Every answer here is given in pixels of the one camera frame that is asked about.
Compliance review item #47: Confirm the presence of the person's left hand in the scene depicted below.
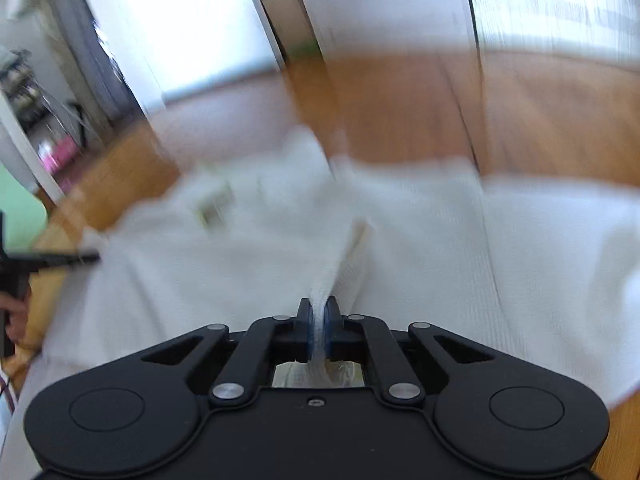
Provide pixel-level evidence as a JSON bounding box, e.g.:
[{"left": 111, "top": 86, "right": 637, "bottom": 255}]
[{"left": 0, "top": 292, "right": 28, "bottom": 343}]

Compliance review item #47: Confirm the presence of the green panel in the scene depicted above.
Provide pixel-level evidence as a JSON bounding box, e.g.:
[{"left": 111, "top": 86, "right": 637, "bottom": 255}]
[{"left": 0, "top": 162, "right": 48, "bottom": 252}]

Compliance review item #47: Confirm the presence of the white knit garment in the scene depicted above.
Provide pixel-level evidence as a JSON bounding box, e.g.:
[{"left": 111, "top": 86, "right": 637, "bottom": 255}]
[{"left": 42, "top": 127, "right": 640, "bottom": 408}]

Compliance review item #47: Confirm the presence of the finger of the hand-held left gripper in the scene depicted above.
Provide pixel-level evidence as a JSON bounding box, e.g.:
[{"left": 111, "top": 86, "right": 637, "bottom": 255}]
[{"left": 30, "top": 251, "right": 101, "bottom": 270}]

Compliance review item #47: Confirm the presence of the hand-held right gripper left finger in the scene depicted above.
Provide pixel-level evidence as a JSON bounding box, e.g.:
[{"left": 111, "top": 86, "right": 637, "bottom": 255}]
[{"left": 142, "top": 298, "right": 315, "bottom": 407}]

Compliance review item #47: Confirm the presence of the metal storage rack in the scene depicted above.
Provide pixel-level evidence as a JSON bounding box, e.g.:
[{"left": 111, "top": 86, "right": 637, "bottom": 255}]
[{"left": 0, "top": 49, "right": 83, "bottom": 161}]

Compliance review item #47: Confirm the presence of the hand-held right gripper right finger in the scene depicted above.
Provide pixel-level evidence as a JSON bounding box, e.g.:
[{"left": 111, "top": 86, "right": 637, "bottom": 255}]
[{"left": 324, "top": 296, "right": 497, "bottom": 406}]

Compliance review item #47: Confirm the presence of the pink container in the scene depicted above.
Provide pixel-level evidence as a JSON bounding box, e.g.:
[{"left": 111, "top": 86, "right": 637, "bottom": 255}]
[{"left": 39, "top": 141, "right": 80, "bottom": 175}]

